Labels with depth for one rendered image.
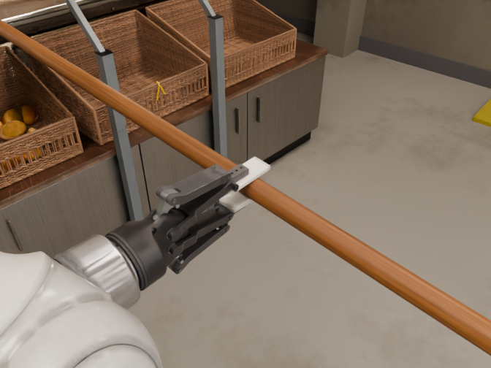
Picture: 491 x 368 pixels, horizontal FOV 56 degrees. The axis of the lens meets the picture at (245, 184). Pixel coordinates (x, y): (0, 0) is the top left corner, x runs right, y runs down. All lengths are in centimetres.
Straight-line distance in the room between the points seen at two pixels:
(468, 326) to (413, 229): 183
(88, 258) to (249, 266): 158
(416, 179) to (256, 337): 132
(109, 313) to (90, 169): 147
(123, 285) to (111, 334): 21
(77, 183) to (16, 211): 22
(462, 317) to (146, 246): 33
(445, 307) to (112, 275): 34
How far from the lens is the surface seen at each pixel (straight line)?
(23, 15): 204
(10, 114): 199
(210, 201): 56
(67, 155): 177
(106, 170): 180
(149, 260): 51
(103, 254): 49
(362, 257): 54
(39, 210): 174
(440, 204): 254
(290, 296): 194
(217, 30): 183
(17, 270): 33
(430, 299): 53
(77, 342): 28
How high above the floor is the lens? 153
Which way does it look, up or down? 38 degrees down
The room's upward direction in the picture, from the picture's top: straight up
